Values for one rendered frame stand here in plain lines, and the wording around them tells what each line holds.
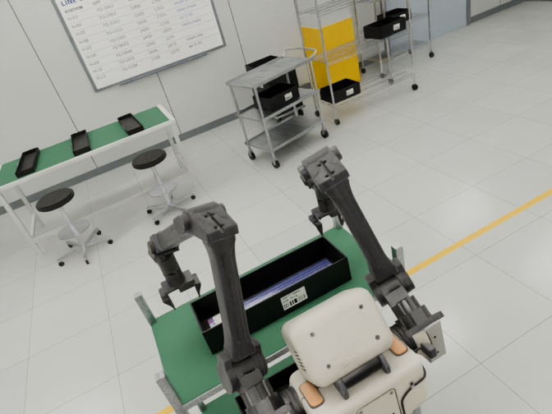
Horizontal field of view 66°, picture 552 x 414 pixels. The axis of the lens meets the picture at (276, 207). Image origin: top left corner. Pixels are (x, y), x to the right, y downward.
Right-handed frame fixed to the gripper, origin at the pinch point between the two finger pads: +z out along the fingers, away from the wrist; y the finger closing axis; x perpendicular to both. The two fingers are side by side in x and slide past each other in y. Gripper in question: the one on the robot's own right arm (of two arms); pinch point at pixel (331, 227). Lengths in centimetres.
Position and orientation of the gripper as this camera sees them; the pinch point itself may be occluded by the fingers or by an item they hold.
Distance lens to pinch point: 158.3
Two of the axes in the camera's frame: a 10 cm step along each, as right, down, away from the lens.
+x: 4.1, 4.0, -8.2
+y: -8.8, 4.1, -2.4
